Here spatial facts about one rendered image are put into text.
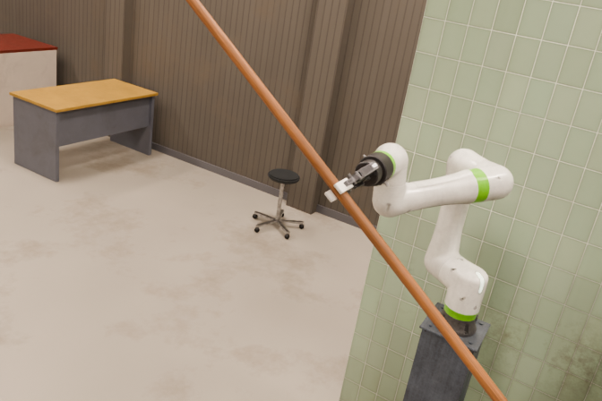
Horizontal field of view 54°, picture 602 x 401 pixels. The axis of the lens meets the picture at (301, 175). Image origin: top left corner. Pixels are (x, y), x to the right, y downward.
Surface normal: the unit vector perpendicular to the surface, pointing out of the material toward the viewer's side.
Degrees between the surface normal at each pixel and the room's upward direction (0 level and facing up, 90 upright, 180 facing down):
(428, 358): 90
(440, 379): 90
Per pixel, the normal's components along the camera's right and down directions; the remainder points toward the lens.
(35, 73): 0.85, 0.30
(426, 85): -0.51, 0.23
